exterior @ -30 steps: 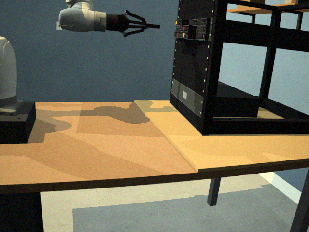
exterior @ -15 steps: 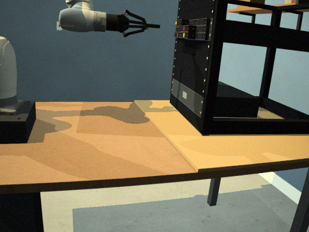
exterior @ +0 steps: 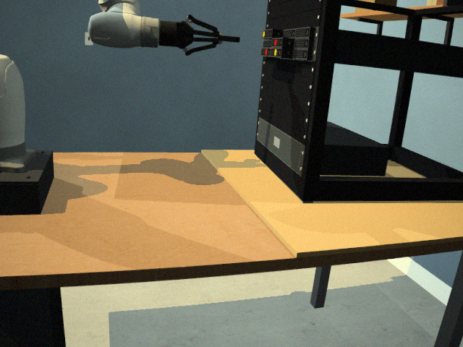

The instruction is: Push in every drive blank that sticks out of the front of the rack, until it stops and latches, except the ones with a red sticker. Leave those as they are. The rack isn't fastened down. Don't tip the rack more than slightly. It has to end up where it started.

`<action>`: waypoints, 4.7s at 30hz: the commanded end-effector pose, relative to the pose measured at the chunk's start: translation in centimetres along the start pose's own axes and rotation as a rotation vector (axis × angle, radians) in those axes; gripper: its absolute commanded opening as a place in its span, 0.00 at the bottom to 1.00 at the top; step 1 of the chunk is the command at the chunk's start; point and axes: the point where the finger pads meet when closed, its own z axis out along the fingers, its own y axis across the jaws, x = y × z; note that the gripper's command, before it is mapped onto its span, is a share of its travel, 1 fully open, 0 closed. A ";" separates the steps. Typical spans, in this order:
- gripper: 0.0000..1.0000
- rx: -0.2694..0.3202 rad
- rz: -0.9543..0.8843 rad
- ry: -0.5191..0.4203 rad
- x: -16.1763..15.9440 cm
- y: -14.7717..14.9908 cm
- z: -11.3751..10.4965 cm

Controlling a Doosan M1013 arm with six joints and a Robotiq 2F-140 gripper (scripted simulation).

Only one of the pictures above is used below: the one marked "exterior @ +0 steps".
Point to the black metal rack frame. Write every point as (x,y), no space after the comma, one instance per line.
(293,108)

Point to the light brown flat board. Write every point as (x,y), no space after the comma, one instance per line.
(323,228)

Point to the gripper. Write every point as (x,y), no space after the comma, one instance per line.
(185,32)

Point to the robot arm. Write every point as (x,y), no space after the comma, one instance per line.
(116,26)

